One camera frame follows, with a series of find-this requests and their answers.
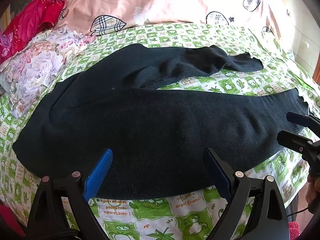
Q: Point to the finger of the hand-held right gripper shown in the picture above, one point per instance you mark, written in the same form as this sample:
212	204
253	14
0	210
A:
302	121
295	141

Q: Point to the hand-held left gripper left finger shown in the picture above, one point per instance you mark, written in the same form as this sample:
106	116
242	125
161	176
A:
98	173

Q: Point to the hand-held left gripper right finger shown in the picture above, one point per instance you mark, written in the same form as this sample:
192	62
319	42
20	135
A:
218	177

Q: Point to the black pants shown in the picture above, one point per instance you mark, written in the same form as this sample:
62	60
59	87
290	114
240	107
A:
150	120

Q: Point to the person's right hand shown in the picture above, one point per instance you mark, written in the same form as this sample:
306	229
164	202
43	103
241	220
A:
313	190

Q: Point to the green checkered bed sheet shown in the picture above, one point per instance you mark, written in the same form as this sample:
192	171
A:
175	217

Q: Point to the pink fuzzy cloth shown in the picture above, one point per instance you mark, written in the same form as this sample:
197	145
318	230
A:
294	231

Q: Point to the red floral cloth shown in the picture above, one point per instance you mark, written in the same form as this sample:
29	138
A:
30	17
8	220

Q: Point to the floral ruffled pillow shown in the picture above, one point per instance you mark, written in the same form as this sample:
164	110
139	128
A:
42	62

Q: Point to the pink heart print quilt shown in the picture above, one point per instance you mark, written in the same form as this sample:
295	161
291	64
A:
150	2

